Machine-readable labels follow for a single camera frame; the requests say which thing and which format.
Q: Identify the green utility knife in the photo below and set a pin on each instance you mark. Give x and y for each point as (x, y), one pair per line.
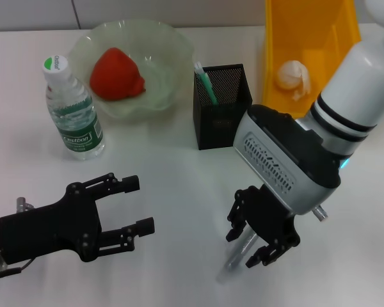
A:
(208, 86)

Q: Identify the red plush fruit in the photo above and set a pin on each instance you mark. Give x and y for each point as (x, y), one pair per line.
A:
(115, 73)

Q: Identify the clear green-label water bottle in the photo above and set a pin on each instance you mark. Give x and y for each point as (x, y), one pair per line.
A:
(76, 128)

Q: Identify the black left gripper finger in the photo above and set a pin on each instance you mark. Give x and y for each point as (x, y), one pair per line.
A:
(129, 184)
(145, 226)

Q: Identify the grey marker pen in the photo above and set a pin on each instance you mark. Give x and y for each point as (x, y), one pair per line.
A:
(235, 259)

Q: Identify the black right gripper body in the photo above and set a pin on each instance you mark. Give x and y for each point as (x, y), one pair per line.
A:
(272, 220)

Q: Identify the white paper ball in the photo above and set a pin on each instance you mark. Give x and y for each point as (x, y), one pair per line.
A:
(291, 76)

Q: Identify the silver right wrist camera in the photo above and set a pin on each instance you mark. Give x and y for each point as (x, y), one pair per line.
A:
(294, 153)

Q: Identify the yellow plastic bin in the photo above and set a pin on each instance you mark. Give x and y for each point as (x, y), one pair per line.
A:
(307, 32)

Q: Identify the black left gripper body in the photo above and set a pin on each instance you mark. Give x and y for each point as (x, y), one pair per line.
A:
(51, 227)

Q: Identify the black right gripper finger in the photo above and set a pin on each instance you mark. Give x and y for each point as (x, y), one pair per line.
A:
(240, 208)
(272, 254)

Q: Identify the black mesh pen holder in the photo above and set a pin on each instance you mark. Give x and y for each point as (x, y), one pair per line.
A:
(217, 128)

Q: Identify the pale green glass fruit plate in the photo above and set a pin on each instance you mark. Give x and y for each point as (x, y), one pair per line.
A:
(160, 57)

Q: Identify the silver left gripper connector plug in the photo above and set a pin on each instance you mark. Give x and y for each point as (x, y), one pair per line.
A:
(22, 204)

